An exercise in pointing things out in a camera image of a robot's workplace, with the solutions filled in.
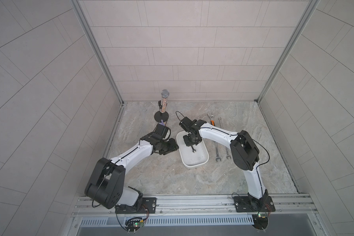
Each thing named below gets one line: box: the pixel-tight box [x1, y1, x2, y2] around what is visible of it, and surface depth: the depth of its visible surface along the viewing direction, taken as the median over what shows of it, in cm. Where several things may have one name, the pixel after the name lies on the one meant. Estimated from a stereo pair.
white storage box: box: [176, 130, 210, 169], surface depth 88 cm
